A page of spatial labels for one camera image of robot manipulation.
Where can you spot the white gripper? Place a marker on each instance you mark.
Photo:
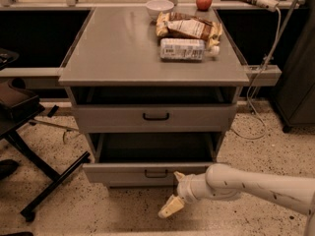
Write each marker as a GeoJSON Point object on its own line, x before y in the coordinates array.
{"type": "Point", "coordinates": [184, 189]}

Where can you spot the grey drawer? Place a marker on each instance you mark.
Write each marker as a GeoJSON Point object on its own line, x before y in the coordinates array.
{"type": "Point", "coordinates": [154, 118]}
{"type": "Point", "coordinates": [124, 160]}

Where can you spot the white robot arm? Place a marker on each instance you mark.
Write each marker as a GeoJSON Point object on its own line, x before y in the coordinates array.
{"type": "Point", "coordinates": [222, 182]}

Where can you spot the grey top drawer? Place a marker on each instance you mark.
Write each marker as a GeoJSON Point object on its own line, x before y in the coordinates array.
{"type": "Point", "coordinates": [154, 118]}

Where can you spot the grey drawer cabinet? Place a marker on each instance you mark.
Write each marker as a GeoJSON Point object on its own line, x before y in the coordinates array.
{"type": "Point", "coordinates": [116, 62]}

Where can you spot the white plastic bottle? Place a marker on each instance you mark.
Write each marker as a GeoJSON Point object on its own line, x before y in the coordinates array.
{"type": "Point", "coordinates": [181, 49]}

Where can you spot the dark cabinet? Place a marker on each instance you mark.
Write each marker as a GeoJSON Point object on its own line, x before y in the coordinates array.
{"type": "Point", "coordinates": [294, 94]}

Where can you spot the brown chip bag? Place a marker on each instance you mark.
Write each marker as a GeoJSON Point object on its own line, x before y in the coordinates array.
{"type": "Point", "coordinates": [180, 25]}

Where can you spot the black office chair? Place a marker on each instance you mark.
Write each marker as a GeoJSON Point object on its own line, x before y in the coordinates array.
{"type": "Point", "coordinates": [19, 106]}

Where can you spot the white bowl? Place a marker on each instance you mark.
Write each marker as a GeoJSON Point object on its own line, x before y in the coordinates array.
{"type": "Point", "coordinates": [155, 7]}

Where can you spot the red apple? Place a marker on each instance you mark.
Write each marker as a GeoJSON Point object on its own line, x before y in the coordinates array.
{"type": "Point", "coordinates": [203, 5]}

